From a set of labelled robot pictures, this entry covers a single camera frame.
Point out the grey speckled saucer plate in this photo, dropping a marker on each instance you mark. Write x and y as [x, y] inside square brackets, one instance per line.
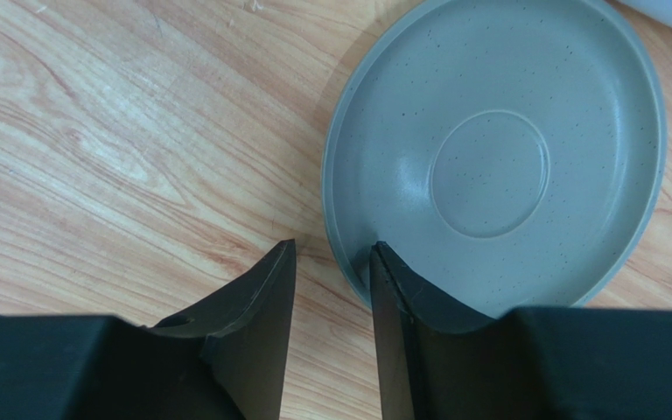
[510, 152]

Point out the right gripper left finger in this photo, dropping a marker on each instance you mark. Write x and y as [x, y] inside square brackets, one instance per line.
[223, 357]

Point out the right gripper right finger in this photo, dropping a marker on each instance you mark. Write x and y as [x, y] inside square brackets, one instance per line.
[441, 359]

